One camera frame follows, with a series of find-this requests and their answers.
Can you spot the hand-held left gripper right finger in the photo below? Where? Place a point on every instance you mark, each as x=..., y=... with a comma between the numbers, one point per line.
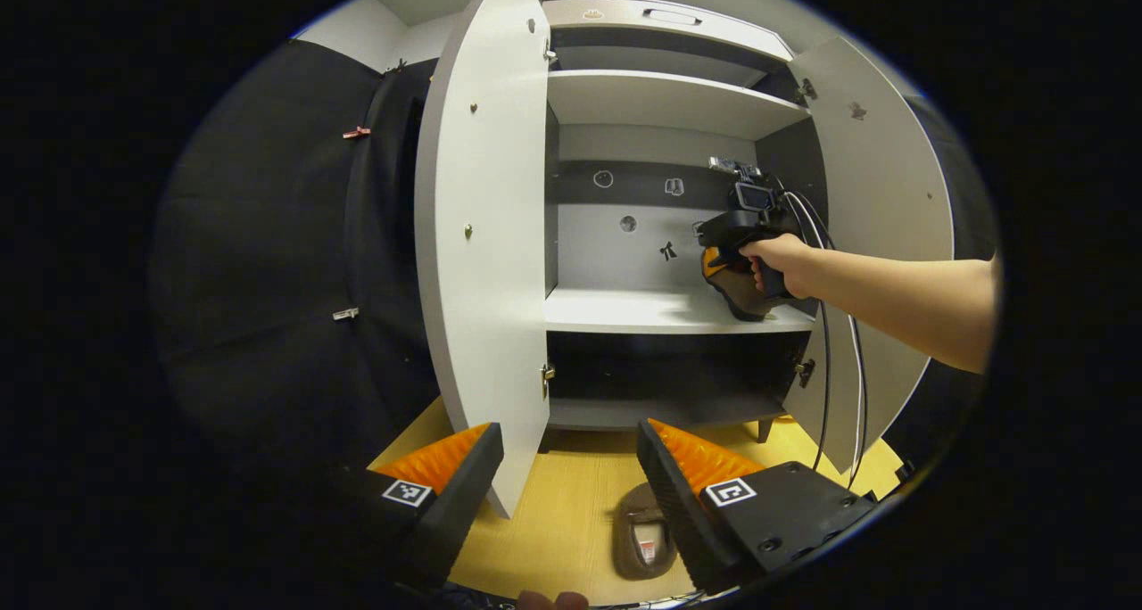
x=674, y=503

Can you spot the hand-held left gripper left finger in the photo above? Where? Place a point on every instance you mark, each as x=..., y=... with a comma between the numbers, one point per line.
x=468, y=494

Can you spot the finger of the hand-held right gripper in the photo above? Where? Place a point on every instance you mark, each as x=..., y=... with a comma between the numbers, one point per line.
x=711, y=267

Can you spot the brown fuzzy slipper shoe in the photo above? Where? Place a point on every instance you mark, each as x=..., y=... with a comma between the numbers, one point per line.
x=745, y=300
x=638, y=539

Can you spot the white shoe cabinet door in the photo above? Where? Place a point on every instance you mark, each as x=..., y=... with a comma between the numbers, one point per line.
x=892, y=173
x=482, y=280

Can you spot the white cabinet shelf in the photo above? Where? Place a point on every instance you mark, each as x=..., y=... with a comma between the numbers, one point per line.
x=624, y=311
x=660, y=102

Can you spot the metal door hinge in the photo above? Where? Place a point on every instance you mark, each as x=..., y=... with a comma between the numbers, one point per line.
x=550, y=53
x=805, y=371
x=547, y=378
x=806, y=90

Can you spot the white clip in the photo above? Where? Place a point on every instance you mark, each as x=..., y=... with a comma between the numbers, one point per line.
x=345, y=313

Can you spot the black backdrop cloth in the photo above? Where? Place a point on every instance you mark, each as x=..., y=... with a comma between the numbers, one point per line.
x=268, y=235

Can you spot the black clip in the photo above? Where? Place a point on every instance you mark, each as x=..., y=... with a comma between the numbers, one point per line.
x=397, y=66

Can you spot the red clip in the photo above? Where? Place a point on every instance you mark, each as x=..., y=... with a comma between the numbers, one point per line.
x=356, y=133

